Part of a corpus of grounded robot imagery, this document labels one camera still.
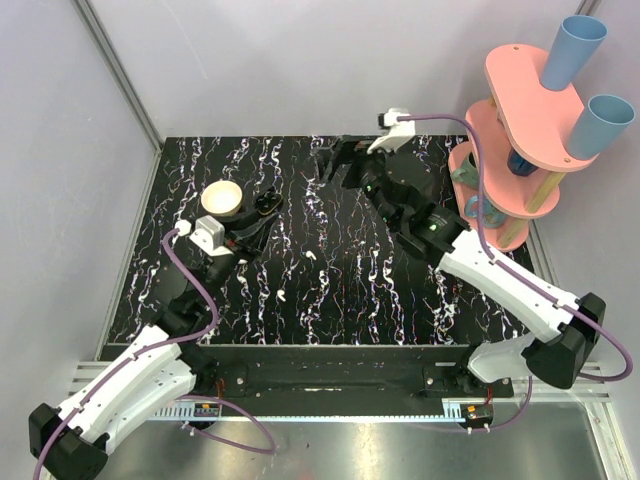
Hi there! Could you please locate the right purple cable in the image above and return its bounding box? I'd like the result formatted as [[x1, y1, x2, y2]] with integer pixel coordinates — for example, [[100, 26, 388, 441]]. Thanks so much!
[[397, 113, 634, 434]]

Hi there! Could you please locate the blue patterned mug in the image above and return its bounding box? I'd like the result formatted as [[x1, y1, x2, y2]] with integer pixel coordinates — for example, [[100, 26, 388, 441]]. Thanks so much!
[[464, 195, 507, 229]]

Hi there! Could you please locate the dark blue cup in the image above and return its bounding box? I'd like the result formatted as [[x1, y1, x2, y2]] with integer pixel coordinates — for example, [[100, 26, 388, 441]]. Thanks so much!
[[507, 149, 538, 177]]

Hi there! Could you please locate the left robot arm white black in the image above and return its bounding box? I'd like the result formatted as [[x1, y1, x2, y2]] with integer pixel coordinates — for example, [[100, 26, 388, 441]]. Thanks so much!
[[28, 207, 278, 479]]

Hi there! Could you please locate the black marble mat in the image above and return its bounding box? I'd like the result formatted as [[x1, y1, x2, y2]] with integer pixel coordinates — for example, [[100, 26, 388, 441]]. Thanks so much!
[[107, 136, 526, 345]]

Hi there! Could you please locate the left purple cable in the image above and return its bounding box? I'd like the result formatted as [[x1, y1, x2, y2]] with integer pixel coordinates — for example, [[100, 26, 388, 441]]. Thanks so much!
[[32, 229, 279, 480]]

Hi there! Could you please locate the green ceramic mug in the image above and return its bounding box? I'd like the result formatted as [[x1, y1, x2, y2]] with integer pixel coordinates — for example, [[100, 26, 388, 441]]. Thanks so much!
[[451, 152, 480, 191]]

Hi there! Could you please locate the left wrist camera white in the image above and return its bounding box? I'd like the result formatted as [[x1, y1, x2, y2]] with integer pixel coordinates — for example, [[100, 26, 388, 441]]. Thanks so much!
[[174, 215, 232, 258]]

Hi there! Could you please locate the blue cup rear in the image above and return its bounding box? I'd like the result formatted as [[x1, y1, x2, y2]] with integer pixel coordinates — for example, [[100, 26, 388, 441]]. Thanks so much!
[[540, 15, 608, 91]]

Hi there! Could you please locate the cream round bowl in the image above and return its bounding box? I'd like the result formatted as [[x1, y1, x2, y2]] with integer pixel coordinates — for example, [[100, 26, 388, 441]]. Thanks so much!
[[200, 180, 243, 216]]

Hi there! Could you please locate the black earbud charging case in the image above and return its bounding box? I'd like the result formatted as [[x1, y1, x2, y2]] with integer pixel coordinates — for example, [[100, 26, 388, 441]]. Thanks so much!
[[254, 187, 283, 217]]

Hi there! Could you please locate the purple cable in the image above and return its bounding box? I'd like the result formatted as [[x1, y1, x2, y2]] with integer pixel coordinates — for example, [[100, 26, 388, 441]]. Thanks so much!
[[397, 113, 634, 434], [32, 229, 279, 480]]

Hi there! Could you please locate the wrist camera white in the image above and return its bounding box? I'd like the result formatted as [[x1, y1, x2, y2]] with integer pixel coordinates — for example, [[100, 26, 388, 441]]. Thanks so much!
[[367, 108, 416, 154], [174, 215, 232, 258]]

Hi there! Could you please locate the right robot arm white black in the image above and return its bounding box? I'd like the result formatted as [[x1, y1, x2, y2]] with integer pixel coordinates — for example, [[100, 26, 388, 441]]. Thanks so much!
[[314, 136, 606, 397]]

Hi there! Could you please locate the blue cup front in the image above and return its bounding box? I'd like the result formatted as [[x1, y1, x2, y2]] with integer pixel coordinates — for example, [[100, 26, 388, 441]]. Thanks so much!
[[566, 94, 636, 161]]

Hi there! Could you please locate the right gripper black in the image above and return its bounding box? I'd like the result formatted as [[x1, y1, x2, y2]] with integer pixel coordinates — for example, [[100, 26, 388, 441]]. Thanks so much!
[[311, 134, 401, 229]]

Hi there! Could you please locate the pink three tier shelf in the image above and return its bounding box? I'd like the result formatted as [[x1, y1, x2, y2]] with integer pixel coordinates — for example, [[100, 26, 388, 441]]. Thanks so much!
[[465, 44, 592, 252]]

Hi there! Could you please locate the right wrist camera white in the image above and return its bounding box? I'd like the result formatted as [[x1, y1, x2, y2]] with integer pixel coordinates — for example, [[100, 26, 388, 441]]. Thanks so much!
[[367, 108, 416, 154]]

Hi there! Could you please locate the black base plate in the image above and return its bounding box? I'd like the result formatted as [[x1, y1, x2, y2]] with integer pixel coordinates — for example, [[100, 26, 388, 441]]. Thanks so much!
[[204, 345, 514, 400]]

